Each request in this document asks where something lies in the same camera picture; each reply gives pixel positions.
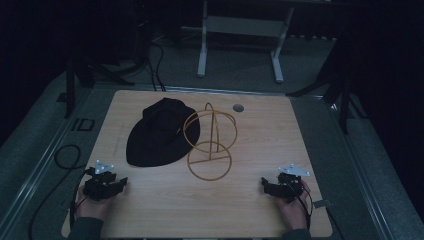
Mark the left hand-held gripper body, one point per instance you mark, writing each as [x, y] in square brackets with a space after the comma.
[98, 188]

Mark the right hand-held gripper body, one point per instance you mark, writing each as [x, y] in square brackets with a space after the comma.
[290, 186]

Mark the person's left hand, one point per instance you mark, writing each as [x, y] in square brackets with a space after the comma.
[91, 208]

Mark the person's right hand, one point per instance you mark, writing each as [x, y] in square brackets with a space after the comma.
[295, 213]

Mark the black brimmed hat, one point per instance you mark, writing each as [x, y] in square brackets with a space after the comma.
[160, 136]

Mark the grey round table grommet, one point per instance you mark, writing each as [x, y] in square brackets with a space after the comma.
[238, 107]

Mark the black tripod stand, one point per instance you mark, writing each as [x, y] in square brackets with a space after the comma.
[340, 90]
[78, 76]

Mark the white metal stand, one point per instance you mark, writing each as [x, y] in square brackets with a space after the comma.
[243, 26]

